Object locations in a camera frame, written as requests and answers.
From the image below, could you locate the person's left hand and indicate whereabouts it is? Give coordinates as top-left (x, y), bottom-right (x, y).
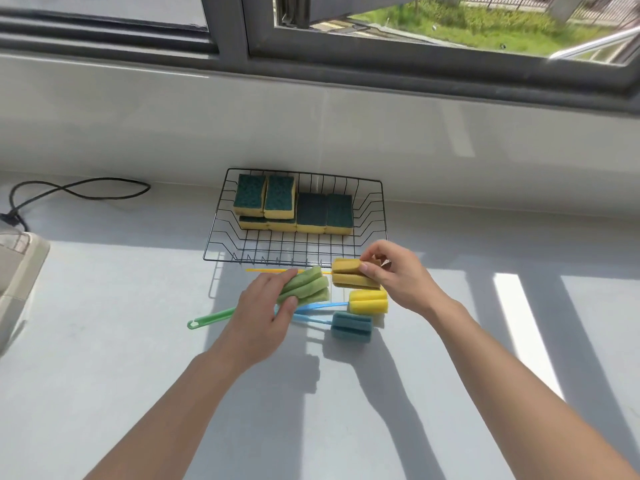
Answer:
top-left (209, 268), bottom-right (301, 368)

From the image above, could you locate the person's right hand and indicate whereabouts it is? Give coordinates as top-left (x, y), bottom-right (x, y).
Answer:
top-left (359, 239), bottom-right (453, 325)

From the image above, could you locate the yellow head blue handle brush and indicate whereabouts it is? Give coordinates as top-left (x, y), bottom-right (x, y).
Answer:
top-left (293, 289), bottom-right (391, 317)

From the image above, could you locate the orange-handled mustard sponge brush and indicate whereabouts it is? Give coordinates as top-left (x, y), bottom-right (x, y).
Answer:
top-left (244, 257), bottom-right (382, 291)

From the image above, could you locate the green sponge brush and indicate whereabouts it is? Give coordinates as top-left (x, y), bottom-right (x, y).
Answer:
top-left (186, 265), bottom-right (332, 331)

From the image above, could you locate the blue sponge brush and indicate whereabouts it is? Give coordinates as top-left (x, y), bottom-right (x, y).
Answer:
top-left (291, 310), bottom-right (375, 345)

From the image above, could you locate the black wire basket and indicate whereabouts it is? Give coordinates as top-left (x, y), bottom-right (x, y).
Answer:
top-left (202, 167), bottom-right (389, 268)

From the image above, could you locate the person's right forearm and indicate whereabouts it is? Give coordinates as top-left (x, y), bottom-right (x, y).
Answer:
top-left (429, 297), bottom-right (640, 480)

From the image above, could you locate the person's left forearm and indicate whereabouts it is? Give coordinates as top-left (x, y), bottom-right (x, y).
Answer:
top-left (82, 344), bottom-right (251, 480)

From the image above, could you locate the cream coffee machine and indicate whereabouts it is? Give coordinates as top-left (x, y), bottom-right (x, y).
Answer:
top-left (0, 228), bottom-right (51, 355)

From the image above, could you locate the open grey window sash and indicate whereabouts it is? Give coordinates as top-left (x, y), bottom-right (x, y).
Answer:
top-left (273, 0), bottom-right (441, 29)

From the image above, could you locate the silver metal railing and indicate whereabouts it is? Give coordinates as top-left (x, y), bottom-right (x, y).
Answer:
top-left (547, 27), bottom-right (640, 63)

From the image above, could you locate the black power cable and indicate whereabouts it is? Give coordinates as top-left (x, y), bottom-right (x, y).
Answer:
top-left (0, 177), bottom-right (153, 233)

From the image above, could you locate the dark grey window frame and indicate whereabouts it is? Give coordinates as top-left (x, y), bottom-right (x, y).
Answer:
top-left (0, 0), bottom-right (640, 115)

